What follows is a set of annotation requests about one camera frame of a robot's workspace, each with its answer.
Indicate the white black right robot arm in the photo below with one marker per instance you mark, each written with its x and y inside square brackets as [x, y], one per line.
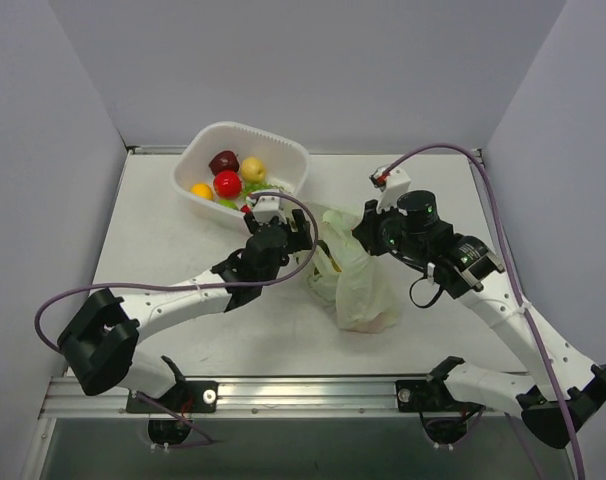
[561, 388]

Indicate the aluminium table frame rail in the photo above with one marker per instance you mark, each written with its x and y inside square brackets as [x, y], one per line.
[498, 225]

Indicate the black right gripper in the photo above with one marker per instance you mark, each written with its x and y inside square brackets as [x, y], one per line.
[365, 232]

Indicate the orange fruit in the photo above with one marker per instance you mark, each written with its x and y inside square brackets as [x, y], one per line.
[202, 190]

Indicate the white plastic basket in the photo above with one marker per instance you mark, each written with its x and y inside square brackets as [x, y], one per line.
[287, 164]

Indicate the yellow pear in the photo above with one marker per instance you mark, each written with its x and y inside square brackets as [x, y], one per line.
[252, 170]

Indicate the light green plastic bag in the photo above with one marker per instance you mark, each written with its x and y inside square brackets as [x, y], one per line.
[349, 284]

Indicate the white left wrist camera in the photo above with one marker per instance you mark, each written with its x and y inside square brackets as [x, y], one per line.
[267, 209]

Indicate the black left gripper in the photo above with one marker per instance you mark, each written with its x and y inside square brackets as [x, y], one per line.
[287, 231]

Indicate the bright red apple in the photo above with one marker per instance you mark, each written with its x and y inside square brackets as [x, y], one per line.
[227, 184]

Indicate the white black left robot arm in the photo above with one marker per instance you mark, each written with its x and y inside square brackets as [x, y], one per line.
[101, 342]

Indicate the green grape bunch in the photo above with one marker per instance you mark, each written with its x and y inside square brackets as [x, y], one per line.
[250, 188]

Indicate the green fruit in basket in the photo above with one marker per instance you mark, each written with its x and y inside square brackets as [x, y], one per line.
[228, 204]

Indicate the dark red apple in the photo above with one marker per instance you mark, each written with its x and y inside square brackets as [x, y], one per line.
[225, 160]

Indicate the front aluminium mounting rail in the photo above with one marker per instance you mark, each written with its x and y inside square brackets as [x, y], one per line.
[257, 397]

